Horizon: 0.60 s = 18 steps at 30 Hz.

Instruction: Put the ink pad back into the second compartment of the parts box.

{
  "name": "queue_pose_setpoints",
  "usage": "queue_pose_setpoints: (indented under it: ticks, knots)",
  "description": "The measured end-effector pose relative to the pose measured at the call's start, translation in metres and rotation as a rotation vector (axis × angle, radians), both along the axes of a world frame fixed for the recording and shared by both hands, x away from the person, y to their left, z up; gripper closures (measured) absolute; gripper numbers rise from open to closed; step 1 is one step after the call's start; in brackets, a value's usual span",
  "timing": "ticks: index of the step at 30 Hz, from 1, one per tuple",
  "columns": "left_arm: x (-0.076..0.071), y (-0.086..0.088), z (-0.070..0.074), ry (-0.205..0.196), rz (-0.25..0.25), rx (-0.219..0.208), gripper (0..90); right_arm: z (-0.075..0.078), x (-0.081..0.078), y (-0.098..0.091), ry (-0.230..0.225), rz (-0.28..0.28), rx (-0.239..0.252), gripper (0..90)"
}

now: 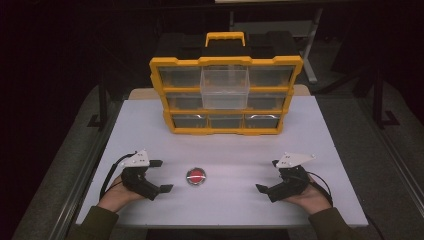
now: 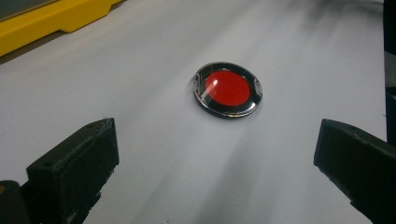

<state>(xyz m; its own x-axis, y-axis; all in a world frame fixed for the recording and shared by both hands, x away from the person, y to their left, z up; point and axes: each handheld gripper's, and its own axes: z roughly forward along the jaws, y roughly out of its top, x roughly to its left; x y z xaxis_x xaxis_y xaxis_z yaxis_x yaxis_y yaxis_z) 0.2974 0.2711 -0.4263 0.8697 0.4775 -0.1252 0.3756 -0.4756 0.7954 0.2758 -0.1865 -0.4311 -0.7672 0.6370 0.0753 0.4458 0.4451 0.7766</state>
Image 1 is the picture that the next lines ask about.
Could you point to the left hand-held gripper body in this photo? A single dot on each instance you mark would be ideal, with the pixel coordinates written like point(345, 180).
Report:
point(140, 181)

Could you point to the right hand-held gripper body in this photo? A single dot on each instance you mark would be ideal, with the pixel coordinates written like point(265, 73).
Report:
point(291, 181)

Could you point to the red round tin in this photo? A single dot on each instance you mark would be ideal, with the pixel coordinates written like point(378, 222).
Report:
point(196, 176)

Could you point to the clear plastic drawer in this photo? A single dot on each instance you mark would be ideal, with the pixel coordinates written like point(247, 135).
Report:
point(225, 88)

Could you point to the person's left hand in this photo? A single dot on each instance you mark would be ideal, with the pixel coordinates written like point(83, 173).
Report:
point(115, 196)

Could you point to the person's right hand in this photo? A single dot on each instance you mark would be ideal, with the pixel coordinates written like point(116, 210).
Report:
point(315, 200)

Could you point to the yellow black organizer cabinet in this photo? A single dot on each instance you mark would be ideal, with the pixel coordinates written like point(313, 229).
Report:
point(181, 100)

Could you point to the dark metal stand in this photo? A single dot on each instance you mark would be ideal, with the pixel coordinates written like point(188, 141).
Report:
point(380, 100)

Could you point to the aluminium rail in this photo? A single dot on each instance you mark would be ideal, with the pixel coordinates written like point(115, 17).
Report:
point(396, 160)
point(83, 186)

